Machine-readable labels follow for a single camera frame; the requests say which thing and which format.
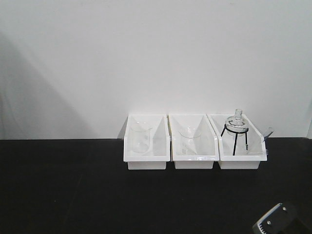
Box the tall clear glass beaker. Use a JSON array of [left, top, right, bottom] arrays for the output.
[[130, 122, 152, 154]]

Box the left white plastic bin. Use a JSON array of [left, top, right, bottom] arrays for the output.
[[123, 114, 171, 170]]

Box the white plastic bin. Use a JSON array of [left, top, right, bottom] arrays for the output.
[[168, 114, 219, 169], [123, 114, 171, 170], [207, 114, 267, 169]]

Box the clear glass beaker in middle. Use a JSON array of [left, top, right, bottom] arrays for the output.
[[179, 126, 201, 156]]

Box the middle white plastic bin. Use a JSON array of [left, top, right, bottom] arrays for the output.
[[168, 114, 219, 169]]

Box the round-bottom glass flask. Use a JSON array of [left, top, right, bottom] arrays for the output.
[[225, 109, 249, 134]]

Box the right white plastic bin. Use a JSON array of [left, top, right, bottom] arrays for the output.
[[207, 114, 267, 169]]

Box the black wire tripod stand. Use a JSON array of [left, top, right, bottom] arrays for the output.
[[221, 124, 249, 156]]

